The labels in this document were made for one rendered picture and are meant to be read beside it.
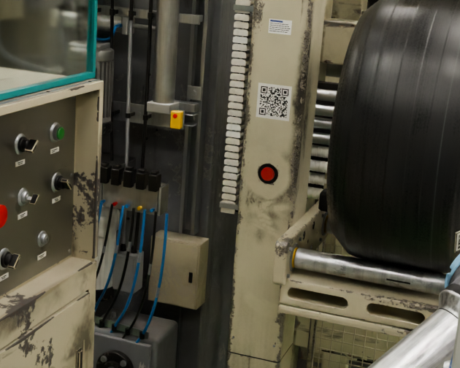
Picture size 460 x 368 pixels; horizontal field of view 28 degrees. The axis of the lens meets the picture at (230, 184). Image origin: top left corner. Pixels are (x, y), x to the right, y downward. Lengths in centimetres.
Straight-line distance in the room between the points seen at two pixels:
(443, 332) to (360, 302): 71
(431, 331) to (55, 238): 86
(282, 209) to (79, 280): 48
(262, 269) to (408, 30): 64
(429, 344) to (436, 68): 67
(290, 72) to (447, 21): 35
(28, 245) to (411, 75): 78
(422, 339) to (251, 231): 89
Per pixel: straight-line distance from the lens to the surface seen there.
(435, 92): 172
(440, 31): 180
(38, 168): 173
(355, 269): 193
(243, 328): 214
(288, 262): 195
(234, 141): 203
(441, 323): 124
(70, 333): 185
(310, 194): 241
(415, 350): 122
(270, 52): 197
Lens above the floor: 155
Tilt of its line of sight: 15 degrees down
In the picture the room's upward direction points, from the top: 4 degrees clockwise
